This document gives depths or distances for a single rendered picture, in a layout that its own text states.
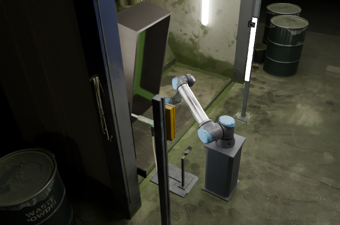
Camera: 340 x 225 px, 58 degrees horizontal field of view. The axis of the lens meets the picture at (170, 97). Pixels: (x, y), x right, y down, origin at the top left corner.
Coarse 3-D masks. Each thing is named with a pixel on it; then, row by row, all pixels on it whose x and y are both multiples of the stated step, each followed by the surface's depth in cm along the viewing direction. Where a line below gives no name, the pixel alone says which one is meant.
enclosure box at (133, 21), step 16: (144, 0) 317; (128, 16) 284; (144, 16) 289; (160, 16) 294; (128, 32) 271; (144, 32) 339; (160, 32) 328; (128, 48) 280; (144, 48) 351; (160, 48) 338; (128, 64) 291; (144, 64) 364; (160, 64) 351; (128, 80) 303; (144, 80) 378; (160, 80) 361; (128, 96) 315; (144, 96) 385; (144, 112) 362
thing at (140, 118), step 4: (136, 116) 341; (140, 116) 339; (140, 120) 340; (144, 120) 335; (148, 120) 333; (152, 120) 333; (152, 124) 331; (152, 128) 336; (152, 132) 340; (152, 136) 343
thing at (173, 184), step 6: (156, 174) 240; (192, 174) 239; (150, 180) 236; (156, 180) 236; (174, 180) 235; (192, 180) 235; (174, 186) 230; (174, 192) 226; (180, 192) 225; (186, 192) 225
